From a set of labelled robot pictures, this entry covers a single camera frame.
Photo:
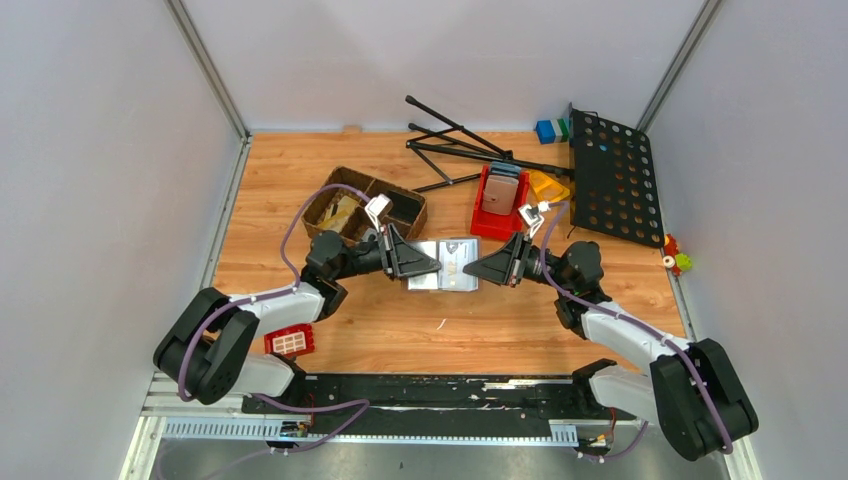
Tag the red green toy pieces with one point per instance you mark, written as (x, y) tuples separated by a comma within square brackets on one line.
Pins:
[(674, 259)]

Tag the pink wallet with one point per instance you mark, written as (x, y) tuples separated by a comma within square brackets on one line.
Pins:
[(499, 194)]

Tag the red plastic bin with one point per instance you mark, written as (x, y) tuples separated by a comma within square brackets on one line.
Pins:
[(498, 227)]

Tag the black folded tripod stand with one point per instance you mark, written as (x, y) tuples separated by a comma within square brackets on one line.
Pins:
[(458, 141)]

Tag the gold card in basket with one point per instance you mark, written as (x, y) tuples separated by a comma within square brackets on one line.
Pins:
[(338, 212)]

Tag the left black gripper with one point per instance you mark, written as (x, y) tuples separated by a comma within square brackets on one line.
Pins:
[(402, 259)]

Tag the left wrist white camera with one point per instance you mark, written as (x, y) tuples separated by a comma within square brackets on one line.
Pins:
[(375, 208)]

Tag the woven wicker basket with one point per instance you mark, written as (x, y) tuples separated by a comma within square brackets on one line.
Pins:
[(357, 226)]

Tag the wrist white camera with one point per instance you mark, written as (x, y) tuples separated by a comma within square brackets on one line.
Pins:
[(533, 216), (375, 208)]

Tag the black card in basket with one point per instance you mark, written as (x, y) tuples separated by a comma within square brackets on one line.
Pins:
[(404, 207)]

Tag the black perforated metal tray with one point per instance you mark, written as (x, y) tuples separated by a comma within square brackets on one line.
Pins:
[(614, 190)]

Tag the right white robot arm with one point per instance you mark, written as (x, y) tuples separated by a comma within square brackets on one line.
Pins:
[(689, 389)]

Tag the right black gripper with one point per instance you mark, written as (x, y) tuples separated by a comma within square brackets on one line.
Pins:
[(503, 266)]

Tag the yellow plastic frame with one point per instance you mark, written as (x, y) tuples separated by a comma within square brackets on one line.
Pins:
[(547, 189)]

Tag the red white small tray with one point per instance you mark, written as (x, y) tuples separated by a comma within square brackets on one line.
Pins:
[(290, 342)]

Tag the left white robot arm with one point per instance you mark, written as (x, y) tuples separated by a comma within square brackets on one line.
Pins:
[(207, 349)]

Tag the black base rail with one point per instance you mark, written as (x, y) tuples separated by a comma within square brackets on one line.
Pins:
[(501, 410)]

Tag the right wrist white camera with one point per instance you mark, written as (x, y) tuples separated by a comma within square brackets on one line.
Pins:
[(533, 216)]

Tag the blue green toy block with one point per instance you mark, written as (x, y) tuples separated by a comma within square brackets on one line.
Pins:
[(553, 131)]

